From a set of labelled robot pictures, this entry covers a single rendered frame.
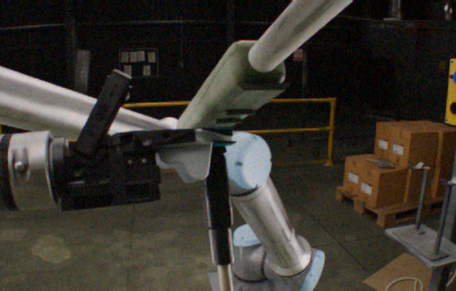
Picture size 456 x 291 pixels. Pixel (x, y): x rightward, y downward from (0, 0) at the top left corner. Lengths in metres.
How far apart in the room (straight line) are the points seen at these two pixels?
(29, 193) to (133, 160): 0.12
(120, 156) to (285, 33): 0.24
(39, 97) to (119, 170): 0.24
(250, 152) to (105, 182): 0.39
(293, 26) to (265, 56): 0.05
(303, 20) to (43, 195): 0.31
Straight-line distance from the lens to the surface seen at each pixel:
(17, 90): 0.58
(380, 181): 3.53
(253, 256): 1.28
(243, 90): 0.28
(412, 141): 3.69
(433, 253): 1.55
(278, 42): 0.24
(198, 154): 0.42
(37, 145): 0.41
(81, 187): 0.42
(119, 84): 0.43
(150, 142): 0.39
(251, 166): 0.74
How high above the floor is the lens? 1.52
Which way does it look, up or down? 13 degrees down
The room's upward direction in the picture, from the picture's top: straight up
